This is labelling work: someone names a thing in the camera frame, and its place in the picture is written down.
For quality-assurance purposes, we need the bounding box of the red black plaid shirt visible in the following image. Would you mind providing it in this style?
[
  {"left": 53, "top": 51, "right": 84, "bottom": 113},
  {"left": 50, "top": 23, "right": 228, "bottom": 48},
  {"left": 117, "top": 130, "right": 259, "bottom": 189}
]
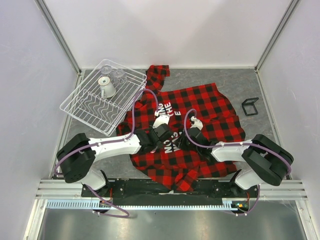
[{"left": 116, "top": 65, "right": 246, "bottom": 192}]

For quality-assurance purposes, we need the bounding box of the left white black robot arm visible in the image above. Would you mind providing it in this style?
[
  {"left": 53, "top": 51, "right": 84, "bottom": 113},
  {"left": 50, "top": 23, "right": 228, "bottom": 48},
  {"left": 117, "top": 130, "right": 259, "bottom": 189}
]
[{"left": 57, "top": 123, "right": 173, "bottom": 197}]

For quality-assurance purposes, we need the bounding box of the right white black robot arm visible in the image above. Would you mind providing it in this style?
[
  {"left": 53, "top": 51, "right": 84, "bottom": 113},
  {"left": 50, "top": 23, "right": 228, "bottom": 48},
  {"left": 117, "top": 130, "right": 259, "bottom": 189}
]
[{"left": 174, "top": 127, "right": 294, "bottom": 197}]

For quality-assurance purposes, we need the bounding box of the white ceramic mug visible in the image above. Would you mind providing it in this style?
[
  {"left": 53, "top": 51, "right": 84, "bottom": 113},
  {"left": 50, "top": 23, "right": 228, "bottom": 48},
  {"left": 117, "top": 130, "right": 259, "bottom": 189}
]
[{"left": 98, "top": 76, "right": 116, "bottom": 99}]

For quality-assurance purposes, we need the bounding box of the clear drinking glass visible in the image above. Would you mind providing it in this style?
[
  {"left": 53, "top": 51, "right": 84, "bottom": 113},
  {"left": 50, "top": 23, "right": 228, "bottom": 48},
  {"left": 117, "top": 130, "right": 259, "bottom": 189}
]
[
  {"left": 100, "top": 64, "right": 113, "bottom": 77},
  {"left": 113, "top": 69, "right": 127, "bottom": 84}
]

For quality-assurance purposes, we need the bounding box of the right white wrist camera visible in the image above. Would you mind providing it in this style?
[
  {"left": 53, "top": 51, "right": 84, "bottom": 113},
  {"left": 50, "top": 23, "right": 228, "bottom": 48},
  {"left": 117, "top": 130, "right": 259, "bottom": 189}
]
[{"left": 190, "top": 116, "right": 203, "bottom": 131}]

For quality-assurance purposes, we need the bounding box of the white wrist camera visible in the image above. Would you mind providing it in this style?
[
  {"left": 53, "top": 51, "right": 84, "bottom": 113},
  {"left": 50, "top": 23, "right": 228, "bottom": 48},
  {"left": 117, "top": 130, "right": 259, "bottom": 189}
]
[
  {"left": 190, "top": 116, "right": 203, "bottom": 131},
  {"left": 152, "top": 114, "right": 170, "bottom": 129}
]

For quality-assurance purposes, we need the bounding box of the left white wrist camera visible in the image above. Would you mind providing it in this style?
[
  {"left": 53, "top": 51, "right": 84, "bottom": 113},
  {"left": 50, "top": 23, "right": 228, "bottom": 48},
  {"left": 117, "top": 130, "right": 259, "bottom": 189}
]
[{"left": 152, "top": 114, "right": 170, "bottom": 129}]

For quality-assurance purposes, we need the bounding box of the small black frame stand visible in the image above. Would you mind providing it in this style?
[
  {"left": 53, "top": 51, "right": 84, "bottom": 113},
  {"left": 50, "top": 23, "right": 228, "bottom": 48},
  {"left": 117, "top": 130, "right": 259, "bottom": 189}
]
[{"left": 241, "top": 97, "right": 259, "bottom": 117}]

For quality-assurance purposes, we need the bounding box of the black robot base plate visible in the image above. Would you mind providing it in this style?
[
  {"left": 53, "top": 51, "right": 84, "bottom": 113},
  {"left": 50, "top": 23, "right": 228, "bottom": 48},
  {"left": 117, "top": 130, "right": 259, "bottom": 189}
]
[{"left": 96, "top": 178, "right": 258, "bottom": 205}]

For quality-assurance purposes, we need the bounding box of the white wire dish rack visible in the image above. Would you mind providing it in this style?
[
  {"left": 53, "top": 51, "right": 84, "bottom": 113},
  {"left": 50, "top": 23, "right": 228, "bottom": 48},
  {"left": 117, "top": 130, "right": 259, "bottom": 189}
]
[{"left": 59, "top": 59, "right": 147, "bottom": 137}]

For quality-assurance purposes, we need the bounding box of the grey slotted cable duct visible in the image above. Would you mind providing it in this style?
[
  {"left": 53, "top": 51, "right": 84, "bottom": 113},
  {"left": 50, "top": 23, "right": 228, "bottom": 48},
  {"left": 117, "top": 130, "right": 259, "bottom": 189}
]
[{"left": 46, "top": 199, "right": 238, "bottom": 211}]

